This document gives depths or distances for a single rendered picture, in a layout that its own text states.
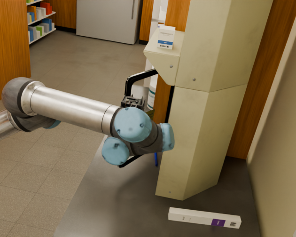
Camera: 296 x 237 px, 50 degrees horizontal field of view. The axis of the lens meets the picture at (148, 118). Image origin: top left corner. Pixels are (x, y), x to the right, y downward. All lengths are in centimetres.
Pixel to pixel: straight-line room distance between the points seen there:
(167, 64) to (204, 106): 18
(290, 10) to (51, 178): 214
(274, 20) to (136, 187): 85
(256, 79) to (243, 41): 40
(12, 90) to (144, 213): 63
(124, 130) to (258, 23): 59
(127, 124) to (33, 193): 202
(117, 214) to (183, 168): 29
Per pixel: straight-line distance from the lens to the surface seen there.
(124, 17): 608
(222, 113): 114
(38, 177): 278
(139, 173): 137
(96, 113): 75
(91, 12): 624
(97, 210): 120
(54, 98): 83
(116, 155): 84
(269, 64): 141
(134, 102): 102
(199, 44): 97
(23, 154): 305
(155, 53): 99
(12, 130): 109
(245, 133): 154
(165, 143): 82
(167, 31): 103
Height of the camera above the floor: 181
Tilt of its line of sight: 30 degrees down
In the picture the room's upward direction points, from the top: 8 degrees clockwise
